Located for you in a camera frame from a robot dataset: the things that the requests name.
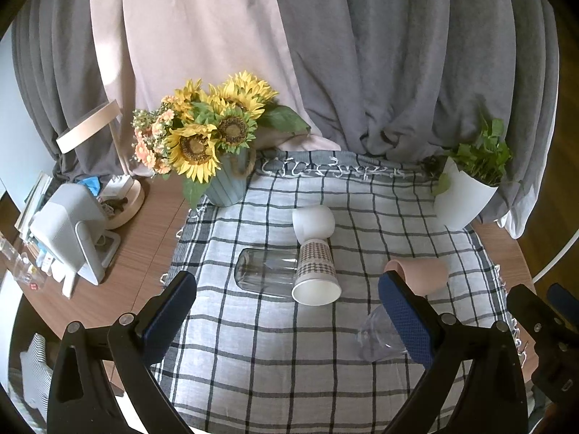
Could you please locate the checkered grey white tablecloth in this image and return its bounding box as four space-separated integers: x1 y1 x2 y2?
151 149 530 434

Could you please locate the pink cup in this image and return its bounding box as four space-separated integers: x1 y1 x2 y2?
384 258 449 298

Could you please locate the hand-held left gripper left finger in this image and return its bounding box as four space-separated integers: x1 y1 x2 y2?
47 271 197 434

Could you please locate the white charger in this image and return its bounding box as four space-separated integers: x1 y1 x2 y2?
105 174 136 198

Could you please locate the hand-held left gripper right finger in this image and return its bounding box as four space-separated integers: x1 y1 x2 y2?
377 272 530 434

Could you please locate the white box-shaped device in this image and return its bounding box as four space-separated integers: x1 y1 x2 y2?
29 183 122 286

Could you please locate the clear grey glass cup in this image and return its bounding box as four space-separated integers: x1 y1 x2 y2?
234 248 301 299

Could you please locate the white plant pot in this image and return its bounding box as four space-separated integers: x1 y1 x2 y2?
433 157 499 230

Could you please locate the white cup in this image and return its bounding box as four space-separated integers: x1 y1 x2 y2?
292 205 336 247

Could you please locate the blue cloth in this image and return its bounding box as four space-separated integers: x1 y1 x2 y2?
80 176 107 198

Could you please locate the clear plastic packet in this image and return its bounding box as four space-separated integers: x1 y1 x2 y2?
0 234 48 291

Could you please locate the pale pink curtain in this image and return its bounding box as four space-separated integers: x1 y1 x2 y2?
90 0 342 177

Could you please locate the striped grey cushion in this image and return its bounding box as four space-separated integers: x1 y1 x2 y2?
18 332 54 411

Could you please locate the grey curtain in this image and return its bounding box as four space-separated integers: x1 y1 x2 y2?
11 0 132 184
267 0 559 240

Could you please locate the patterned paper cup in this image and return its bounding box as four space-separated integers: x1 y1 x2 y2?
291 239 342 305

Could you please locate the green leafy plant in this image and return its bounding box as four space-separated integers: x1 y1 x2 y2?
432 108 514 197

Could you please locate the white desk lamp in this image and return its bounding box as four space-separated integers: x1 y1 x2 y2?
55 101 146 230

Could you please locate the white cable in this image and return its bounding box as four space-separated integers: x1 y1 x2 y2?
531 239 579 282

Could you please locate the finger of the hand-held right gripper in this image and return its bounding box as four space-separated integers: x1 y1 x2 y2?
507 284 573 371
548 282 579 326

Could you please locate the clear plastic cup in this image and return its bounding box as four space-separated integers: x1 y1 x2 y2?
357 305 414 363

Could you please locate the ribbed blue-grey vase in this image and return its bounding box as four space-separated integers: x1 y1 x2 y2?
206 149 258 208

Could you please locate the sunflower bouquet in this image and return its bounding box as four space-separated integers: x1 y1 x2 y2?
131 70 313 211

